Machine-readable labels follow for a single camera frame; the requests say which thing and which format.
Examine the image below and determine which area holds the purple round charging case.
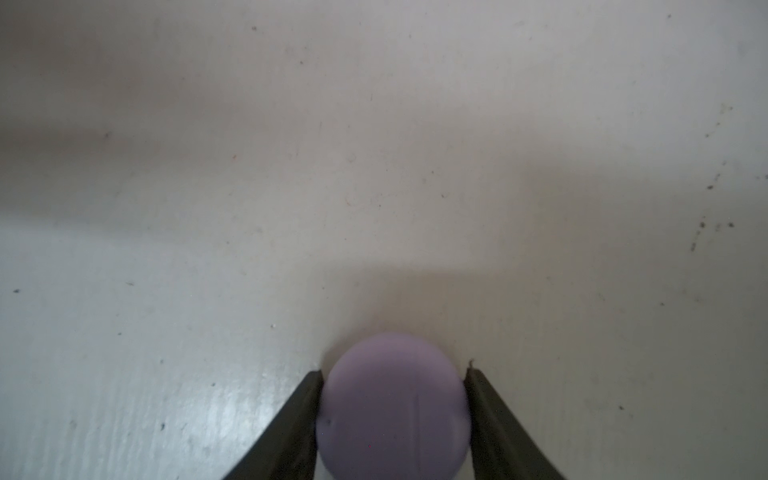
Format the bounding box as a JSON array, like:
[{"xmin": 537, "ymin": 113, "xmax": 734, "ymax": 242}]
[{"xmin": 315, "ymin": 333, "xmax": 471, "ymax": 479}]

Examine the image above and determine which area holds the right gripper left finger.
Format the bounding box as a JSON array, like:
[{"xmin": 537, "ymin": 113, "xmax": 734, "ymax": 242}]
[{"xmin": 224, "ymin": 370, "xmax": 324, "ymax": 480}]

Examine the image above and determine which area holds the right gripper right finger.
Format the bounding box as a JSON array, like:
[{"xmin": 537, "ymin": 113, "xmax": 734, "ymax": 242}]
[{"xmin": 464, "ymin": 367, "xmax": 564, "ymax": 480}]

